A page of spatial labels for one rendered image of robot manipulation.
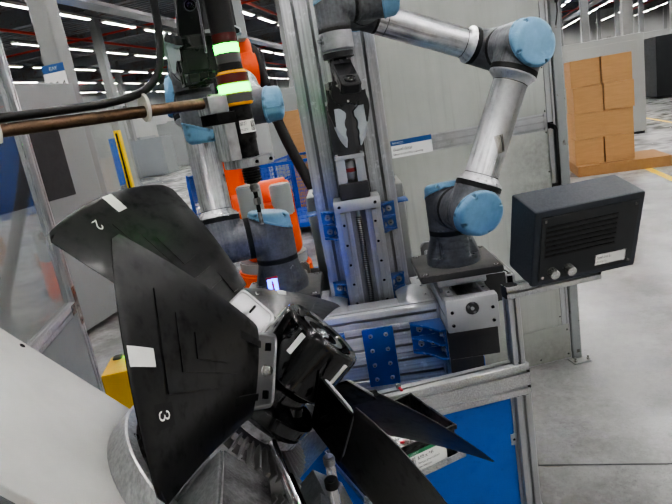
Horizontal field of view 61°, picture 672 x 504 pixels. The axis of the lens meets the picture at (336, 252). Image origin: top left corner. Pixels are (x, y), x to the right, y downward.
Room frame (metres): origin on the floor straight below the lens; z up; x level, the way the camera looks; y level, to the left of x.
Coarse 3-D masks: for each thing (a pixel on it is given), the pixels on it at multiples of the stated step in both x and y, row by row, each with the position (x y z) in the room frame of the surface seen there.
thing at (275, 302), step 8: (248, 288) 1.05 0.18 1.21; (256, 288) 1.05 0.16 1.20; (256, 296) 1.01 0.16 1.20; (264, 296) 1.01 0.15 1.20; (272, 296) 1.01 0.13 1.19; (280, 296) 1.01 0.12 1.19; (288, 296) 1.02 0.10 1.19; (296, 296) 1.03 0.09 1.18; (304, 296) 1.04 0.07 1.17; (312, 296) 1.06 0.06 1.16; (264, 304) 0.96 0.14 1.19; (272, 304) 0.96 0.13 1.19; (280, 304) 0.96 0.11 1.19; (288, 304) 0.96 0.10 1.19; (304, 304) 0.96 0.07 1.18; (312, 304) 0.97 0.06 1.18; (320, 304) 0.99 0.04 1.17; (328, 304) 1.00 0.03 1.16; (336, 304) 1.04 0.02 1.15; (272, 312) 0.92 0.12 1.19; (280, 312) 0.91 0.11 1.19; (320, 312) 0.92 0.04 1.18; (328, 312) 0.93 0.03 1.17
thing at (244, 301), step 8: (240, 296) 0.76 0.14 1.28; (248, 296) 0.76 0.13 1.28; (232, 304) 0.75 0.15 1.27; (240, 304) 0.75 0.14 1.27; (248, 304) 0.75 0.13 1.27; (256, 304) 0.76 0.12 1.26; (248, 312) 0.74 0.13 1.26; (256, 312) 0.75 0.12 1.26; (264, 312) 0.75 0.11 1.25; (256, 320) 0.74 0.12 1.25; (264, 320) 0.74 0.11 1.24; (272, 320) 0.75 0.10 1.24; (264, 328) 0.73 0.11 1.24
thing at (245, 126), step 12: (240, 108) 0.79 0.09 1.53; (240, 120) 0.79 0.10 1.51; (252, 120) 0.80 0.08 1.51; (240, 132) 0.79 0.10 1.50; (252, 132) 0.79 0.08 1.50; (240, 144) 0.79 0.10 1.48; (252, 144) 0.79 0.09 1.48; (252, 156) 0.79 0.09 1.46; (252, 168) 0.79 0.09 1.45; (252, 180) 0.79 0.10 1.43
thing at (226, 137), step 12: (216, 96) 0.77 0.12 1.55; (204, 108) 0.76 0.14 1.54; (216, 108) 0.76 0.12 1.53; (228, 108) 0.78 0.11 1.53; (204, 120) 0.78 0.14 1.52; (216, 120) 0.76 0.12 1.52; (228, 120) 0.77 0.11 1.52; (216, 132) 0.78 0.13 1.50; (228, 132) 0.77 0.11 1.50; (216, 144) 0.79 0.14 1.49; (228, 144) 0.77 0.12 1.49; (228, 156) 0.77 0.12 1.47; (240, 156) 0.78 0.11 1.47; (264, 156) 0.78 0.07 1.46; (228, 168) 0.78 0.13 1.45; (240, 168) 0.77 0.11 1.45
